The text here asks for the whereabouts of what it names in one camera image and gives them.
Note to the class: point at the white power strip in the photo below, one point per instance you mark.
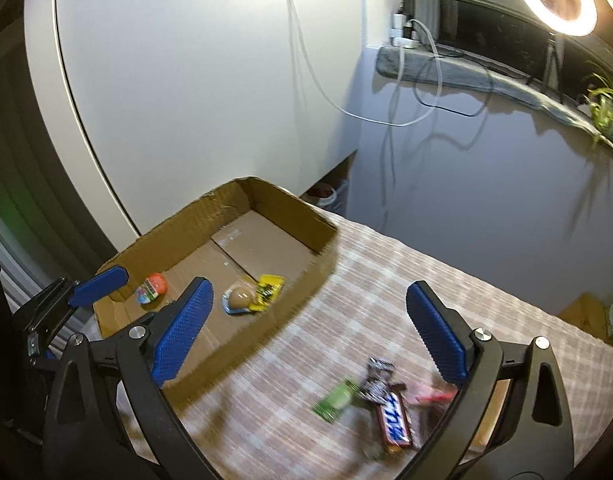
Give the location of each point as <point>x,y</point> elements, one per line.
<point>404,41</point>

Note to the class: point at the white plastic jar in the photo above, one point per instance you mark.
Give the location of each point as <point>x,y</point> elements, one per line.
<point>331,195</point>

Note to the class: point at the checked beige tablecloth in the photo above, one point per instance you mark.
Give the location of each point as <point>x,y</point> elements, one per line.
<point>376,285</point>

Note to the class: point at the white cabinet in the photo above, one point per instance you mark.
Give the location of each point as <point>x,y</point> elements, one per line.
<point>186,85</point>

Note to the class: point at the yellow candy packet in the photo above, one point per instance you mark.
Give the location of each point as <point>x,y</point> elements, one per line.
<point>270,290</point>

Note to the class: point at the blue and brown chocolate bar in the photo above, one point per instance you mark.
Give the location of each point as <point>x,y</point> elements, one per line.
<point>394,422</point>

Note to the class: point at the black charger plug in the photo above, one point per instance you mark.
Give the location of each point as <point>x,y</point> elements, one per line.
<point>411,30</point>

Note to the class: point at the small brown box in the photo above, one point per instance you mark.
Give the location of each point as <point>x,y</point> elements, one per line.
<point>586,315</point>

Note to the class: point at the orange egg-shaped candy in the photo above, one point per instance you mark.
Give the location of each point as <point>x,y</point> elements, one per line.
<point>154,285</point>

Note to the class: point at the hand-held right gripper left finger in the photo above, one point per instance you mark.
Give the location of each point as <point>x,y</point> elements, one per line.
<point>179,332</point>

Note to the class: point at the pink candy packet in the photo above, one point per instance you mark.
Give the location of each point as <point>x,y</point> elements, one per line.
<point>426,395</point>

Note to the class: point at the green potted plant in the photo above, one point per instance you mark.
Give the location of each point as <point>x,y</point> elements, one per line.
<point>603,105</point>

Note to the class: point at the chocolate egg on blue pack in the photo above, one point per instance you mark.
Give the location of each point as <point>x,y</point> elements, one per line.
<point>239,299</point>

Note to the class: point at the dark window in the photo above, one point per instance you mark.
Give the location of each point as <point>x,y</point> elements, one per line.
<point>486,25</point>

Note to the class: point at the black and white candy wrapper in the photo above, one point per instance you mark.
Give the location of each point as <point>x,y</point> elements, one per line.
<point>379,380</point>

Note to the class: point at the brown cardboard box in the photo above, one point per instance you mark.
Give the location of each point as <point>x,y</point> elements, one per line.
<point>266,250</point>

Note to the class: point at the grey ribbed panel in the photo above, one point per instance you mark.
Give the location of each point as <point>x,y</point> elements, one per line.
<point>31,280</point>

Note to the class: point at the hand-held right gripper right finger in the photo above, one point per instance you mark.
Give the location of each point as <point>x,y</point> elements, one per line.
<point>439,335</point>

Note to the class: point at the green candy packet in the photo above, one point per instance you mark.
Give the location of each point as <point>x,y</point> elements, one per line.
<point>336,400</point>

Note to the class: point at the grey window sill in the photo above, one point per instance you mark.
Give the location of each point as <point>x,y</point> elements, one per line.
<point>461,72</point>

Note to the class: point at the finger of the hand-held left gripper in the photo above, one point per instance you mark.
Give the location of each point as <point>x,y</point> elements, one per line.
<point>99,286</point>

